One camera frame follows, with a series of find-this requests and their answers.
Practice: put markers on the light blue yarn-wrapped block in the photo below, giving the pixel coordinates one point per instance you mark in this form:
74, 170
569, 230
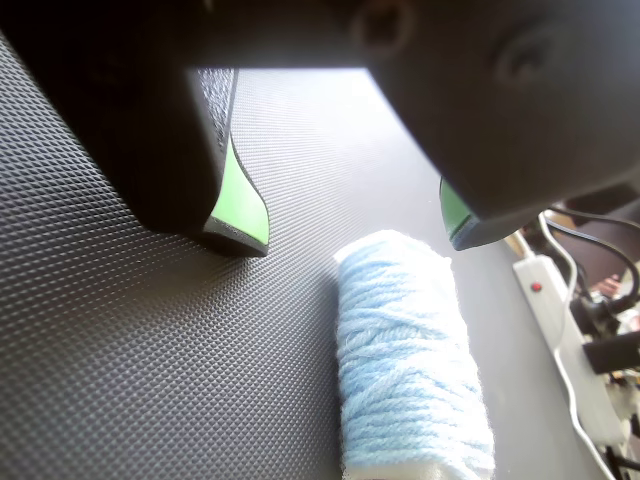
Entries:
405, 350

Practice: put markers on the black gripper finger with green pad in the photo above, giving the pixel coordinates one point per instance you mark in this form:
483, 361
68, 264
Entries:
500, 125
150, 150

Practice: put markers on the black power adapter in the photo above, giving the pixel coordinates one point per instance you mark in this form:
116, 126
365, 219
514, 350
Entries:
612, 352

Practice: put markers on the large grey textured mat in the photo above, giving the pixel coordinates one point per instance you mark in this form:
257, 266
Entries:
150, 350

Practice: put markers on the black power plug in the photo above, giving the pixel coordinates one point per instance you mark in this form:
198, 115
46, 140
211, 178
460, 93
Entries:
595, 312

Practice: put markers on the white power strip red switch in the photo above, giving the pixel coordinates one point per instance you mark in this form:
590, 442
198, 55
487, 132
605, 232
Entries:
545, 300

